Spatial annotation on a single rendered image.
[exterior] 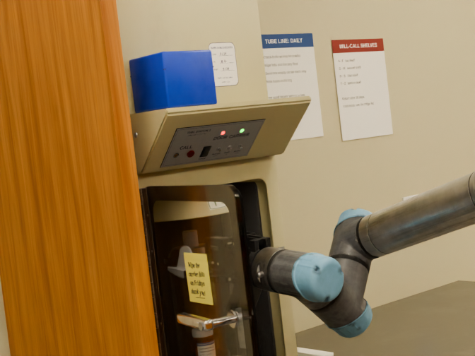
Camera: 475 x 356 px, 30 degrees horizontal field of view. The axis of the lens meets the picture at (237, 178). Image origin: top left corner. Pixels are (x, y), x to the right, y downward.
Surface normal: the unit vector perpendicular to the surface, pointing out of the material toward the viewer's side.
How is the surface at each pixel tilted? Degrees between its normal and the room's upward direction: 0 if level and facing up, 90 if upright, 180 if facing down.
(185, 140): 135
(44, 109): 90
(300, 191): 90
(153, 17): 90
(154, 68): 90
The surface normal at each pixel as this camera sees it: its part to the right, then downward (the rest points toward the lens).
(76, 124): -0.77, 0.12
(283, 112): 0.53, 0.68
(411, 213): -0.81, -0.15
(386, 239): -0.57, 0.50
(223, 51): 0.63, -0.04
